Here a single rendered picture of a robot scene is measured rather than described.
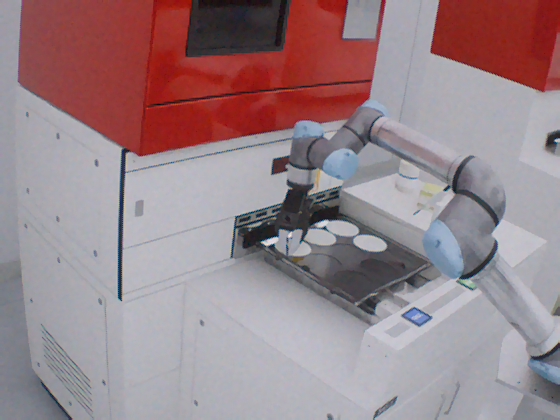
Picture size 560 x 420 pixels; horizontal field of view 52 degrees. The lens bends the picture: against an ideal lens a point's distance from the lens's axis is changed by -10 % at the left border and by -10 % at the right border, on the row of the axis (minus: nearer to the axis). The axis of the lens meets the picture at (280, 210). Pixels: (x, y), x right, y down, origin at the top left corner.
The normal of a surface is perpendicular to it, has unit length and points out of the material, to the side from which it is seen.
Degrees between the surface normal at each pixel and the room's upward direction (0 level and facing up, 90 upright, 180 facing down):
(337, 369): 0
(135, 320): 90
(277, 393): 90
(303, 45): 90
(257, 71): 90
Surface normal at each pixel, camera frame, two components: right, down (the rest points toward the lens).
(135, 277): 0.70, 0.39
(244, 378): -0.70, 0.21
